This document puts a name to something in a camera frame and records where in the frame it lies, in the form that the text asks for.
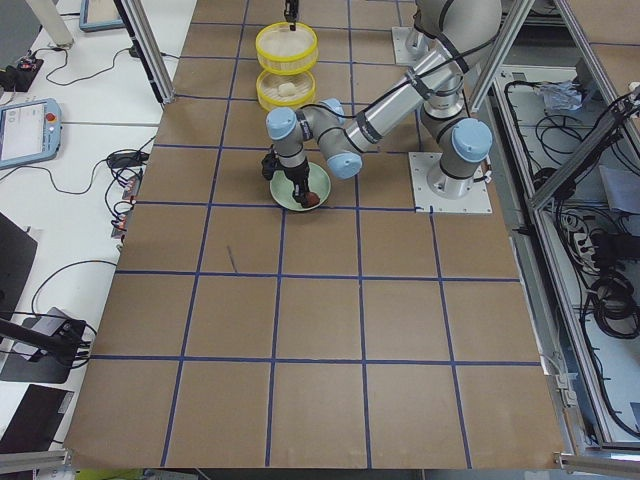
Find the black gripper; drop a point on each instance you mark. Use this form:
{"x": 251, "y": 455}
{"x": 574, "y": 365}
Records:
{"x": 290, "y": 7}
{"x": 298, "y": 176}

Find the red-brown bun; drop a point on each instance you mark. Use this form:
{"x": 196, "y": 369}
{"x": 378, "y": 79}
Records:
{"x": 315, "y": 201}

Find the yellow steamer basket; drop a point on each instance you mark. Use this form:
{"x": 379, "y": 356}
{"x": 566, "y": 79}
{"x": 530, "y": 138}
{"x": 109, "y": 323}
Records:
{"x": 281, "y": 50}
{"x": 267, "y": 90}

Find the white steamed bun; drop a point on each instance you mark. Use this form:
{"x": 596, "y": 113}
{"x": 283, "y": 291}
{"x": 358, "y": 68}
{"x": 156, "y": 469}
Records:
{"x": 287, "y": 89}

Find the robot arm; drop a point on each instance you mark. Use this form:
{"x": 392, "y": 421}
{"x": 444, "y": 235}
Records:
{"x": 460, "y": 35}

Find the light green plate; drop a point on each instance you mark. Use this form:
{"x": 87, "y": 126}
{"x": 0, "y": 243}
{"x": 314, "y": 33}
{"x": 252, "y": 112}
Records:
{"x": 281, "y": 188}

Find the black power adapter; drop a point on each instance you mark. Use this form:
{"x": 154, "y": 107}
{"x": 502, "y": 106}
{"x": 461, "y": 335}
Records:
{"x": 128, "y": 159}

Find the teach pendant tablet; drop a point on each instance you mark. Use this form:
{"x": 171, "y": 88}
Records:
{"x": 30, "y": 132}

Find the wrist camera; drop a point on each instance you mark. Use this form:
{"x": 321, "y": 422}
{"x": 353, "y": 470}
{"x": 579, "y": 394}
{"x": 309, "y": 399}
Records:
{"x": 270, "y": 165}

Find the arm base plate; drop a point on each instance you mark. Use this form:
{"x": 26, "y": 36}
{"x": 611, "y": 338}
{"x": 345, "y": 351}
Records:
{"x": 409, "y": 45}
{"x": 433, "y": 193}

